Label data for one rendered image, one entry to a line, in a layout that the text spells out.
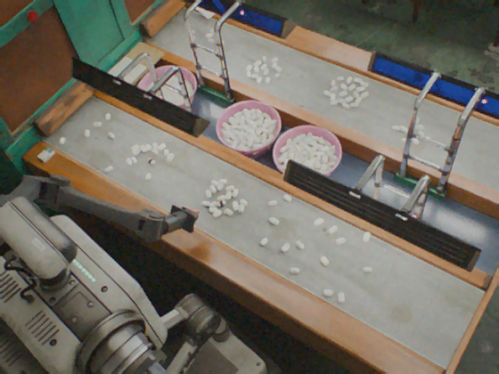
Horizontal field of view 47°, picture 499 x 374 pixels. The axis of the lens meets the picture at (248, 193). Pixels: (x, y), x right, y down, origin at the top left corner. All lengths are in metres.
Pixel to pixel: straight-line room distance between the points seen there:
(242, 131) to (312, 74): 0.42
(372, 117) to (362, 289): 0.77
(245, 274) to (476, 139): 1.05
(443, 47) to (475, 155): 1.59
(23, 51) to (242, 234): 1.09
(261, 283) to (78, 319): 0.85
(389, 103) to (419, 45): 1.41
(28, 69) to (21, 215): 1.31
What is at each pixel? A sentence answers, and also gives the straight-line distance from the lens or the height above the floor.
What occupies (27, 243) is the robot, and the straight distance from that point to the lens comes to 1.16.
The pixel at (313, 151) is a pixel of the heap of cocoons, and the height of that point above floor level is 0.74.
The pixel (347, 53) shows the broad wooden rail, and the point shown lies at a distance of 2.62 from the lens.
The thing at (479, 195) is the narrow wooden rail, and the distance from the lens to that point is 2.21.
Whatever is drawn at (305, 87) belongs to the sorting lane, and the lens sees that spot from 2.52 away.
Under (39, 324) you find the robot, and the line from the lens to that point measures 1.30.
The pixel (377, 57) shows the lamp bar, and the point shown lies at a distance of 2.12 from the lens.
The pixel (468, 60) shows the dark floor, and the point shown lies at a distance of 3.79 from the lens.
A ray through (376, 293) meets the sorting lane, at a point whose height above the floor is 0.74.
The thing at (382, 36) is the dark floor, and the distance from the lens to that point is 3.87.
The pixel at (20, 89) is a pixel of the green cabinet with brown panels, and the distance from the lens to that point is 2.46.
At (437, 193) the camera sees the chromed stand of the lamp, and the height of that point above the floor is 0.71.
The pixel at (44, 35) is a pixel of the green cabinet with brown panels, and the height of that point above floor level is 1.12.
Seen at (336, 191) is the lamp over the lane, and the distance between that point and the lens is 1.75.
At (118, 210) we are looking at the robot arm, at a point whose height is 1.06.
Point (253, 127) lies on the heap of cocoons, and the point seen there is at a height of 0.74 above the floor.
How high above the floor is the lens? 2.54
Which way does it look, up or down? 56 degrees down
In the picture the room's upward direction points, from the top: 11 degrees counter-clockwise
